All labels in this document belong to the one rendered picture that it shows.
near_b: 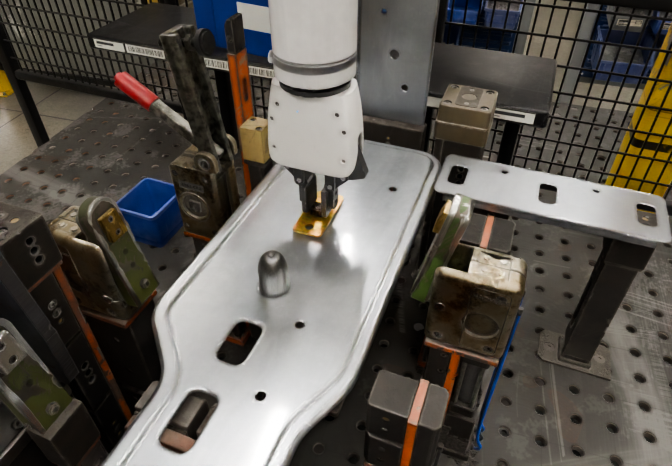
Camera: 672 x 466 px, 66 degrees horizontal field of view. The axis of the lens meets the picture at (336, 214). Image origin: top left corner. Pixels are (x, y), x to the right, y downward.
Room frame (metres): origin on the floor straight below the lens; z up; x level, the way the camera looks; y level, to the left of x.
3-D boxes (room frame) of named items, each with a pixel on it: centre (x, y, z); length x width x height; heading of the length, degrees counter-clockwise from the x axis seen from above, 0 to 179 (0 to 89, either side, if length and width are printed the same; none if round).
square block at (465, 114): (0.71, -0.20, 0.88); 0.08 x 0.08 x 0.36; 69
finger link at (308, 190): (0.51, 0.04, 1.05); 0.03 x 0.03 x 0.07; 69
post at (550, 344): (0.51, -0.39, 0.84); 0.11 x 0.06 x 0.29; 69
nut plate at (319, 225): (0.50, 0.02, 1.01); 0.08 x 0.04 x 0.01; 159
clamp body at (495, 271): (0.37, -0.15, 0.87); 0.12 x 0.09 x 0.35; 69
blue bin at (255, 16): (1.00, 0.10, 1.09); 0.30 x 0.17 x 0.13; 63
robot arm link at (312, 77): (0.50, 0.02, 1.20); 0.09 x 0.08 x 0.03; 69
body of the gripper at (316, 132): (0.50, 0.02, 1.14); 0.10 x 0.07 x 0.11; 69
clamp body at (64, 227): (0.41, 0.26, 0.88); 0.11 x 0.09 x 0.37; 69
